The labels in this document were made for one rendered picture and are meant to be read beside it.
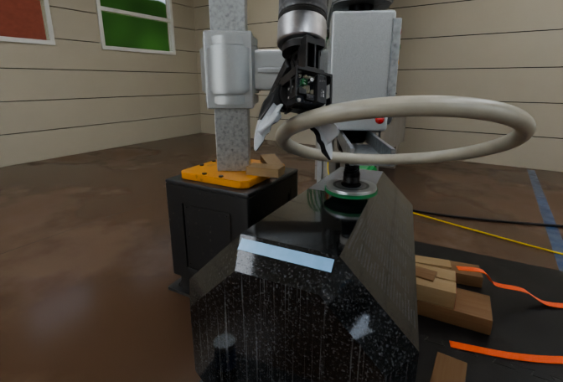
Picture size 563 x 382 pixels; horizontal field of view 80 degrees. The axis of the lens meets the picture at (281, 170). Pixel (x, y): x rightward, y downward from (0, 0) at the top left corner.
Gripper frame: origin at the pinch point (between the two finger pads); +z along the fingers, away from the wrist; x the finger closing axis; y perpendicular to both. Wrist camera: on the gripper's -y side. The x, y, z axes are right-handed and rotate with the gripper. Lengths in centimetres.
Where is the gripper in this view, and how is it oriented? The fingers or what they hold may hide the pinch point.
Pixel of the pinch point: (292, 157)
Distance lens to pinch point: 60.5
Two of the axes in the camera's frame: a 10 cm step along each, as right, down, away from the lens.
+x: 9.1, 0.9, 4.1
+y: 4.2, -1.0, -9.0
